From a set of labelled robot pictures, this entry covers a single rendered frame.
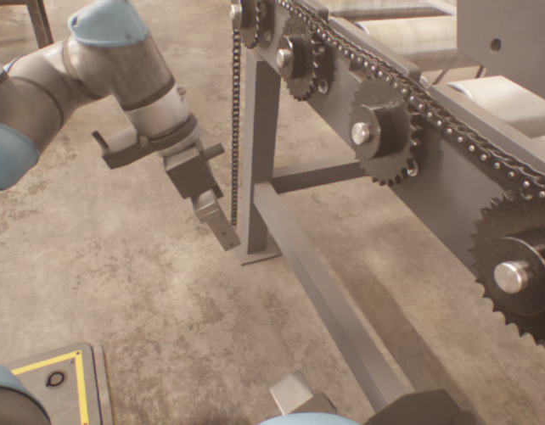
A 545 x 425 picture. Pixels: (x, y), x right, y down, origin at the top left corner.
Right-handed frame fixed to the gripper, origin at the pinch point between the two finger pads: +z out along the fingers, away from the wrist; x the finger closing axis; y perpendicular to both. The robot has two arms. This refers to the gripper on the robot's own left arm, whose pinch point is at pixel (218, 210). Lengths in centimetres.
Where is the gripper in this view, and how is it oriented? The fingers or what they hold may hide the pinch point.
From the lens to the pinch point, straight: 66.4
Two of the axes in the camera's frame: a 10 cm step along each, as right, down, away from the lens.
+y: 9.0, -4.4, 0.1
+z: 3.5, 7.1, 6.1
